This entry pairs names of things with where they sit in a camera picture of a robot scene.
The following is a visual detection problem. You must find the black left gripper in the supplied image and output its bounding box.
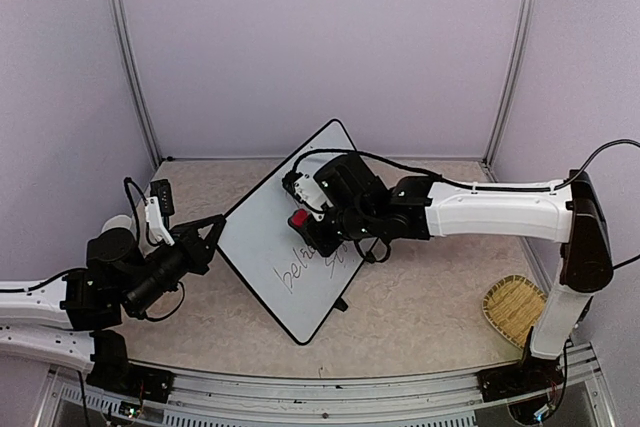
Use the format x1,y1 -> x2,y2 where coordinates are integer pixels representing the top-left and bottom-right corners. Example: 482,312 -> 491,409
127,218 -> 228,316

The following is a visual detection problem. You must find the red black whiteboard eraser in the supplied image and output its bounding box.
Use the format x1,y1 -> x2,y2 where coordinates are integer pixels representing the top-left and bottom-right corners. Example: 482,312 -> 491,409
288,209 -> 310,229

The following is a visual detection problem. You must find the white whiteboard black frame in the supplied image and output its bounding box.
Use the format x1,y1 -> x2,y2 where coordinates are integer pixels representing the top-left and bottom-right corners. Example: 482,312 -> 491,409
218,119 -> 364,345

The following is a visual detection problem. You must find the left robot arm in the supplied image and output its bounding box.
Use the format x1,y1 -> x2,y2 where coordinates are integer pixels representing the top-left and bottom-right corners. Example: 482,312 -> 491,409
1,215 -> 226,399

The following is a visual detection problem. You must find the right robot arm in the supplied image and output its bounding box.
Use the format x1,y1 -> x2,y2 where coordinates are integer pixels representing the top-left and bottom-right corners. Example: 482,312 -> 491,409
282,149 -> 615,391

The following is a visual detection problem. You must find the black whiteboard stand foot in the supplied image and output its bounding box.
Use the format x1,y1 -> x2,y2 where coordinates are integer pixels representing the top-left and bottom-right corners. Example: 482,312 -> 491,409
334,299 -> 348,312

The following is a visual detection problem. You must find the light blue mug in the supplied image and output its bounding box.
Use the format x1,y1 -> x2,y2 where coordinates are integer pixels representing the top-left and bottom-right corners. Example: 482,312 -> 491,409
101,214 -> 135,235

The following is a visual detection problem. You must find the woven bamboo tray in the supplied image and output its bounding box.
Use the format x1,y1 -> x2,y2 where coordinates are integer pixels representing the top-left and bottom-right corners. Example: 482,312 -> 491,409
482,275 -> 547,350

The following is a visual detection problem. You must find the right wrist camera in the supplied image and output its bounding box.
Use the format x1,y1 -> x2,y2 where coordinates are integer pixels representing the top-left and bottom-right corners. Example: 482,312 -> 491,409
282,171 -> 332,214

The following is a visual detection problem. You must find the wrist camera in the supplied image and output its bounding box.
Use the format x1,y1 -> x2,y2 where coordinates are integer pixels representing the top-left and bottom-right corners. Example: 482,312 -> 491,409
282,171 -> 332,214
145,179 -> 175,247

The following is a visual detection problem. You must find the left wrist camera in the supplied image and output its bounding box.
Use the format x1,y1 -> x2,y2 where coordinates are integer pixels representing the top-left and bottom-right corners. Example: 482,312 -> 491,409
145,179 -> 175,247

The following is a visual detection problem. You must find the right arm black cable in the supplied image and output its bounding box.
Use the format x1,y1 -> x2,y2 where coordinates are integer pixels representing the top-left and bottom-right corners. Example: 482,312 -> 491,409
292,140 -> 640,408

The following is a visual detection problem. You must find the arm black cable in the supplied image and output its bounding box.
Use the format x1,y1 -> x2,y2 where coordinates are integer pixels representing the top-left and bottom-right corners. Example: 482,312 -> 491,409
123,176 -> 187,322
292,140 -> 640,408

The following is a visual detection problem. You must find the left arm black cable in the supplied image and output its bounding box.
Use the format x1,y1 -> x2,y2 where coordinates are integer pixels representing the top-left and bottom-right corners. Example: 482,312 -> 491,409
123,176 -> 187,322

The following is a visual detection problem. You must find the right aluminium corner post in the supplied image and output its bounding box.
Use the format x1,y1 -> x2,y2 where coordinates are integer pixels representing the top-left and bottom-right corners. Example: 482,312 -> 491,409
483,0 -> 536,170

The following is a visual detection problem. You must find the aluminium corner post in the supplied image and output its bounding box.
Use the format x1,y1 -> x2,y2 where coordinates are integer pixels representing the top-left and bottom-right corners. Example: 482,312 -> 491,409
483,0 -> 536,170
108,0 -> 163,169

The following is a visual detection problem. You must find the front aluminium rail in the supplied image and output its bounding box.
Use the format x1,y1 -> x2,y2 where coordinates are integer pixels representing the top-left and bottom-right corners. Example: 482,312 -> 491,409
39,344 -> 619,427

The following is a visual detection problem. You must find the left aluminium corner post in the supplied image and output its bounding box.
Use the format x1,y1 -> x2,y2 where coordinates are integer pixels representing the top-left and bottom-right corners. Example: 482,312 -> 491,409
108,0 -> 163,169

